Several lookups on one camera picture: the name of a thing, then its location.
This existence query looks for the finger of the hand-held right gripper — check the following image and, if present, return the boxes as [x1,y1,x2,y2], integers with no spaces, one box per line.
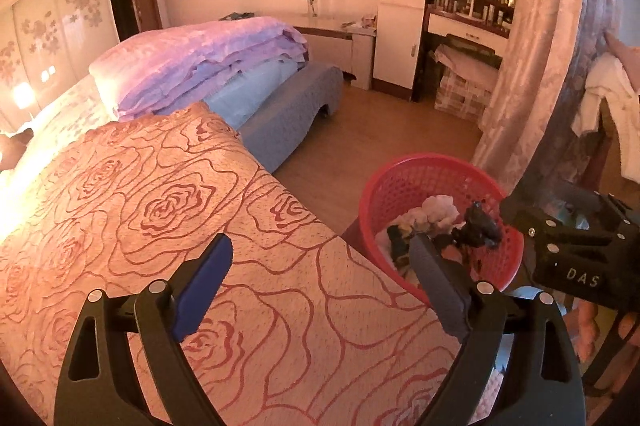
[499,188,633,231]
[522,220,631,257]

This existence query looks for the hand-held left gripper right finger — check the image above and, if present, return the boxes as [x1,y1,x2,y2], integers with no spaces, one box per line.
[409,233,586,426]

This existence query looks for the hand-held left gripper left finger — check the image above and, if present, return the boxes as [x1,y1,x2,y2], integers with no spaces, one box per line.
[54,233,234,426]

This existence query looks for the small black plastic bag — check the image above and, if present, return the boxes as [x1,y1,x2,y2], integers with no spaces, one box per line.
[452,201,503,251]

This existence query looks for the red plastic mesh basket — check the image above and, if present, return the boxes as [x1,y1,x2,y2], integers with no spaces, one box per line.
[357,152,525,307]

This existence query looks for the person's right hand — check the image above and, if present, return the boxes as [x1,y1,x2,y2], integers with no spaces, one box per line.
[575,300,640,363]

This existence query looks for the clear storage boxes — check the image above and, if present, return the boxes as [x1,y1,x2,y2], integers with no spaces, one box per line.
[435,73,493,121]

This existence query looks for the white garment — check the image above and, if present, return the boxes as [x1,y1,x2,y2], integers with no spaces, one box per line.
[572,53,640,179]

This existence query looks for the patterned pink curtain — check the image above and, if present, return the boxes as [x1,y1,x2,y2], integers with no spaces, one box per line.
[472,0,616,207]

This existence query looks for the cloth covered stool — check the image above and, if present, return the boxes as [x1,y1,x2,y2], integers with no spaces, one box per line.
[434,43,503,81]

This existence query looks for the pink garment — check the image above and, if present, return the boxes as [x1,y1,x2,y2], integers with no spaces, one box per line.
[602,30,640,66]

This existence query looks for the white dressing table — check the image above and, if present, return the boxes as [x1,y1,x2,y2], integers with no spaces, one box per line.
[425,8,511,51]

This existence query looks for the grey bed bench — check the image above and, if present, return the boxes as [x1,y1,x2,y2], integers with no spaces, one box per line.
[235,60,345,174]

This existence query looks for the folded light blue quilt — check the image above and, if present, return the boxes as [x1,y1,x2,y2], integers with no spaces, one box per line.
[202,58,306,127]

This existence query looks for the tall white cabinet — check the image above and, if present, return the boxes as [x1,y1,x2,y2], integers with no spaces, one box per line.
[372,0,427,101]

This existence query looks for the floral bed sheet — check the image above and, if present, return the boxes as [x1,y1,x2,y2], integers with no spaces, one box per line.
[0,76,118,231]

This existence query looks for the dark purple plush toy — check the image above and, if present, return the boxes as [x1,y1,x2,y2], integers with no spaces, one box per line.
[0,128,33,171]

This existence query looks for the folded pink quilt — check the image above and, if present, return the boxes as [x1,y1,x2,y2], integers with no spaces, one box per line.
[89,16,308,121]

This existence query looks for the low white cabinet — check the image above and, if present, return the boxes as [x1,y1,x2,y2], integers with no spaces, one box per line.
[290,13,377,89]

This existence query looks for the flower pattern wardrobe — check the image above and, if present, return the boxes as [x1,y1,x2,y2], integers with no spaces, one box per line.
[0,0,121,107]

